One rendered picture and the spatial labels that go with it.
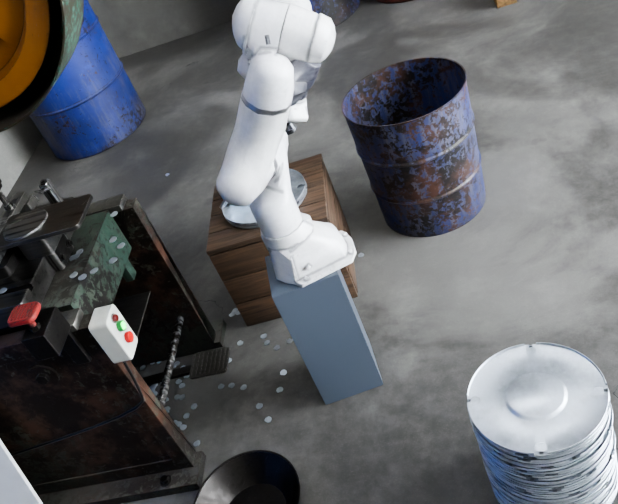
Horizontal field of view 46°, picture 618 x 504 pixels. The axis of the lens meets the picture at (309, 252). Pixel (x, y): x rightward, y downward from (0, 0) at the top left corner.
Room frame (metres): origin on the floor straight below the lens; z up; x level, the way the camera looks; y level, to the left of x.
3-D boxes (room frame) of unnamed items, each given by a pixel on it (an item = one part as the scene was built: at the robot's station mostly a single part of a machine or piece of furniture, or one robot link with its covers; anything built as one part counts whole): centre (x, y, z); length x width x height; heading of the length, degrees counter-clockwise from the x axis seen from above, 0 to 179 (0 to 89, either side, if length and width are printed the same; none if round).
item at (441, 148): (2.13, -0.49, 0.24); 0.42 x 0.42 x 0.48
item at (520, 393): (0.95, -0.32, 0.31); 0.29 x 0.29 x 0.01
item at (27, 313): (1.35, 0.63, 0.72); 0.07 x 0.06 x 0.08; 74
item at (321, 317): (1.52, 0.04, 0.23); 0.18 x 0.18 x 0.45; 85
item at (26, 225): (1.69, 0.59, 0.72); 0.25 x 0.14 x 0.14; 74
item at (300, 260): (1.51, -0.01, 0.52); 0.22 x 0.19 x 0.14; 85
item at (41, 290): (1.74, 0.76, 0.68); 0.45 x 0.30 x 0.06; 164
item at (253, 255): (2.04, 0.06, 0.18); 0.40 x 0.38 x 0.35; 77
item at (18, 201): (1.90, 0.72, 0.76); 0.17 x 0.06 x 0.10; 164
